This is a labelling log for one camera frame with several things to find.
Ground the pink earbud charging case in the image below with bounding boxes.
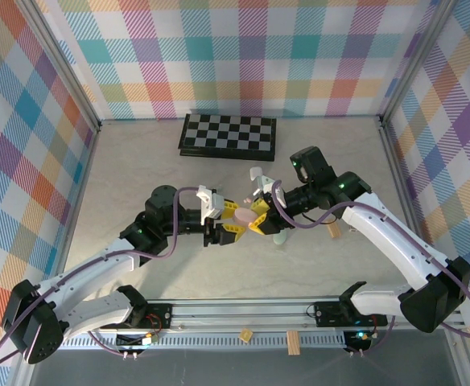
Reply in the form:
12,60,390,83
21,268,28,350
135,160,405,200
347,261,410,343
233,206,258,227

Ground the black silver chessboard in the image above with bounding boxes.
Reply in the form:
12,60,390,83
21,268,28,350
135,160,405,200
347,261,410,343
177,113,278,162

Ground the long wooden block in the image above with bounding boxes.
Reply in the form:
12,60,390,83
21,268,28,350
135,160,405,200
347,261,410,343
286,330,302,356

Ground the black left control box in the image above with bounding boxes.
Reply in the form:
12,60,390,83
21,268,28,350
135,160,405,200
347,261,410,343
115,332,159,351

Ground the black control box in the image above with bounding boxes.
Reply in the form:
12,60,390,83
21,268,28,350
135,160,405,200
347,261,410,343
115,332,159,351
342,328,375,355

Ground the black right control box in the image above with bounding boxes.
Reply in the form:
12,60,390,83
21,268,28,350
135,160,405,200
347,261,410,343
342,328,375,355

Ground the thin black cable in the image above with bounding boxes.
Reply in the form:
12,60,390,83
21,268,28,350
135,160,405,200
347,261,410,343
299,211,337,227

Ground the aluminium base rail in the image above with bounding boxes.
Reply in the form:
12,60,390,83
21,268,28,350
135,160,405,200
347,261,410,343
28,296,468,335

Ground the aluminium left floor rail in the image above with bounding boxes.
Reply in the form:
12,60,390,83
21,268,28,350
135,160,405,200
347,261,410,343
48,122,101,302

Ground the aluminium floor rail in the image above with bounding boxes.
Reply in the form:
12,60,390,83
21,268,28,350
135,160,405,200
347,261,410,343
378,118,445,298
48,122,101,302

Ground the aluminium right floor rail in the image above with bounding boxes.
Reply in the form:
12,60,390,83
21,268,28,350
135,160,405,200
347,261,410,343
378,118,445,298

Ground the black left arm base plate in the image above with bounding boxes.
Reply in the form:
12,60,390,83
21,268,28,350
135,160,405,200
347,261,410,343
145,302,175,335

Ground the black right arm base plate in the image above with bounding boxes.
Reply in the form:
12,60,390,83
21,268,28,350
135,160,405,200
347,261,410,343
312,299,390,328

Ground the grey slotted cable duct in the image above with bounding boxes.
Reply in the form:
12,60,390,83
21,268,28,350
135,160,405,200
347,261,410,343
64,334,359,351

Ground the aluminium right corner post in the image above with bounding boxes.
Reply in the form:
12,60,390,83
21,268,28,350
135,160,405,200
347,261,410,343
378,0,457,124

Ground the aluminium corner post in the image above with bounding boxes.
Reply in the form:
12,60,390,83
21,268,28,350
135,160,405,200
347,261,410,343
378,0,457,124
17,0,101,132

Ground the aluminium left corner post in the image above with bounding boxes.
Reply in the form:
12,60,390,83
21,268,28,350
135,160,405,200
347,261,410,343
17,0,101,132

